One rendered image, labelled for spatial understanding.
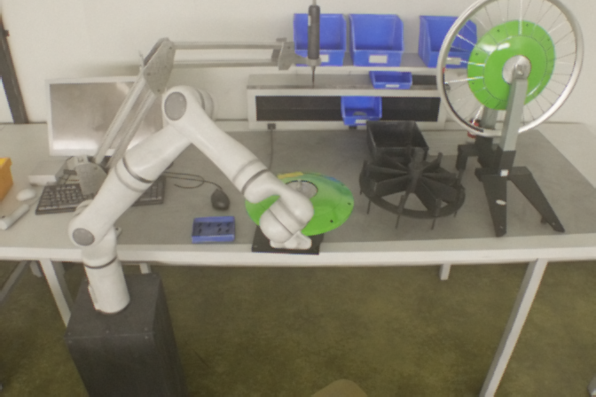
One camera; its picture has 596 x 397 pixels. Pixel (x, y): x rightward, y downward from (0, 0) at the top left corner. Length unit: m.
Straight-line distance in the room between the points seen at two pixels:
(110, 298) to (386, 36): 1.49
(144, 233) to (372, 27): 1.25
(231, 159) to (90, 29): 1.47
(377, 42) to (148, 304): 1.40
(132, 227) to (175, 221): 0.14
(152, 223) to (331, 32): 1.09
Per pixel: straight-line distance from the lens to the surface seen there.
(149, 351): 1.41
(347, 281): 2.67
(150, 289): 1.47
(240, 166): 0.92
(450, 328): 2.53
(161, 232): 1.56
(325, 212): 1.31
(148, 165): 1.09
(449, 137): 2.15
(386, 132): 2.02
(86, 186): 1.46
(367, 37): 2.12
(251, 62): 1.45
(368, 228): 1.53
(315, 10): 1.51
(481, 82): 1.66
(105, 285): 1.35
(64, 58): 2.39
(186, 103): 0.99
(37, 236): 1.69
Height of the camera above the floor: 1.84
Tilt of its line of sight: 31 degrees down
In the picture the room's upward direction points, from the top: straight up
